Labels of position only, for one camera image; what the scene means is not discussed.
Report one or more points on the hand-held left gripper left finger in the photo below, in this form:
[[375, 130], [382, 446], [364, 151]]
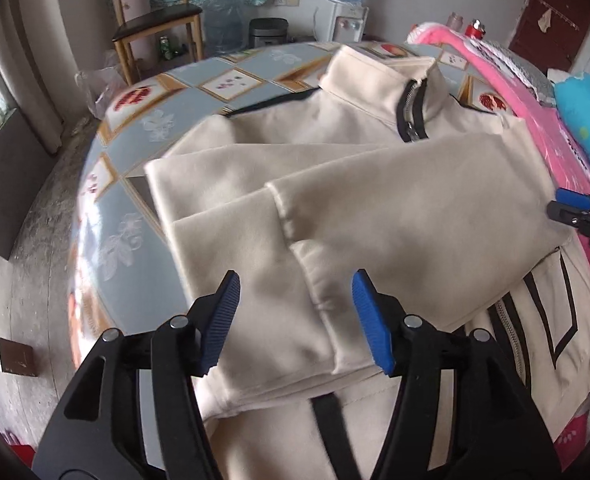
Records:
[[220, 320]]

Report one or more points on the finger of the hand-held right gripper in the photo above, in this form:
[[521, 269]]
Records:
[[572, 214], [574, 197]]

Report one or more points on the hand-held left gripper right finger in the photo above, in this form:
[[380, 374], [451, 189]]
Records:
[[370, 325]]

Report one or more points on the cream jacket with black trim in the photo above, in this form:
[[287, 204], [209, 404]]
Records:
[[400, 200]]

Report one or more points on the blue and pink pillow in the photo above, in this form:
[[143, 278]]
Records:
[[585, 120]]

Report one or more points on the pink floral blanket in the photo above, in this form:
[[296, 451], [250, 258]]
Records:
[[535, 125]]

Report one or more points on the grey lace cloth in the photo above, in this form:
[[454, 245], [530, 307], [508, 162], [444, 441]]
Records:
[[525, 70]]

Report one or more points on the brown door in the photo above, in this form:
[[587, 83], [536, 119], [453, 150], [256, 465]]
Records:
[[535, 45]]

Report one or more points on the small red container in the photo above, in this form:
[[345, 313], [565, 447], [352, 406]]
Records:
[[476, 30]]

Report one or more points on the small white and brown box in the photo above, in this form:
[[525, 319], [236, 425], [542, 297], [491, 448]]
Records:
[[15, 357]]

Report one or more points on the patterned fruit print tablecloth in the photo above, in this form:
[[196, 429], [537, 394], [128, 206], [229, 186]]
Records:
[[185, 105]]

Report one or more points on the clear plastic bag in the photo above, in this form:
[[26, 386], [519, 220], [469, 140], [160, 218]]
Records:
[[97, 85]]

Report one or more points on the green can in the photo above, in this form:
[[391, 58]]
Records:
[[165, 47]]

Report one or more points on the white water dispenser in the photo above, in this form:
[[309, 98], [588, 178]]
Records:
[[347, 25]]

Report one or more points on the dark rice cooker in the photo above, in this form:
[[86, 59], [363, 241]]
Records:
[[269, 35]]

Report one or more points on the empty clear water jug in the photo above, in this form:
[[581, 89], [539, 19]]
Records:
[[225, 27]]

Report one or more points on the wooden chair with dark seat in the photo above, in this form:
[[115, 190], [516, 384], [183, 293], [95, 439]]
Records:
[[155, 17]]

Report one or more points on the white curtain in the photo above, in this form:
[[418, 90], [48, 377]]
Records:
[[35, 60]]

